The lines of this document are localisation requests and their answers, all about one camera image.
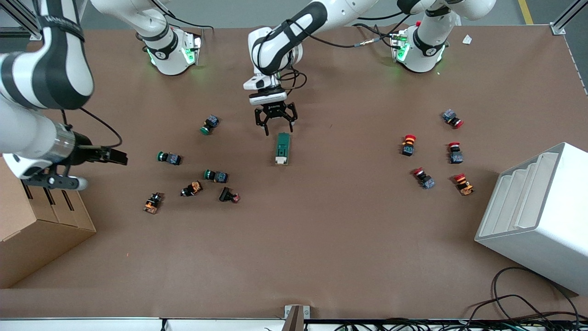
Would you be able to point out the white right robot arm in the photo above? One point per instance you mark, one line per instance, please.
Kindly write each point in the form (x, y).
(59, 69)

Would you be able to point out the red button blue contact block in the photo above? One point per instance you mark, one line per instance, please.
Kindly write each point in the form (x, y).
(455, 153)
(452, 118)
(423, 178)

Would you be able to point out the black square pushbutton red terminals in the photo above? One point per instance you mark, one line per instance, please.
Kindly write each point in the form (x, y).
(228, 195)

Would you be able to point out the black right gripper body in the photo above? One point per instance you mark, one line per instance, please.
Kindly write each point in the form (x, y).
(84, 153)

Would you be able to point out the green pushbutton blue contact block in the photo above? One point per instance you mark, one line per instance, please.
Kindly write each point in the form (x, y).
(169, 157)
(210, 124)
(216, 175)

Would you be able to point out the red button black contact block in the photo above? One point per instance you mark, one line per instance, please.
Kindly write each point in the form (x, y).
(408, 145)

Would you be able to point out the aluminium profile post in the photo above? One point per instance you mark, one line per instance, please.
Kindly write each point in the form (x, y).
(296, 319)

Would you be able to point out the black pushbutton orange contact block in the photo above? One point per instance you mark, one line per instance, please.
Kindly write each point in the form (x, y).
(153, 202)

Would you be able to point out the brown cardboard box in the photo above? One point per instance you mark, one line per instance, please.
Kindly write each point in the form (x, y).
(36, 239)

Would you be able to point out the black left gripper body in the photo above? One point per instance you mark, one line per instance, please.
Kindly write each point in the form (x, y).
(274, 109)

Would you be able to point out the white slotted storage bin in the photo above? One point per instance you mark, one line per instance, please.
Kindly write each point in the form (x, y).
(542, 220)

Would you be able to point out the red button amber contact block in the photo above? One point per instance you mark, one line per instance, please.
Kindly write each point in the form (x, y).
(463, 184)

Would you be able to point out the black pushbutton amber contact block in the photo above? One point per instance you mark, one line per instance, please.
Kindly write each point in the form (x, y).
(191, 188)

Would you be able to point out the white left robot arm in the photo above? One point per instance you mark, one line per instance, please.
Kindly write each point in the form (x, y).
(298, 27)

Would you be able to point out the white paper scrap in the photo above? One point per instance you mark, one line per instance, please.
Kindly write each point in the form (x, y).
(467, 39)

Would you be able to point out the aluminium frame beam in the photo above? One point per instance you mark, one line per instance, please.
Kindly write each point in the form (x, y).
(562, 20)

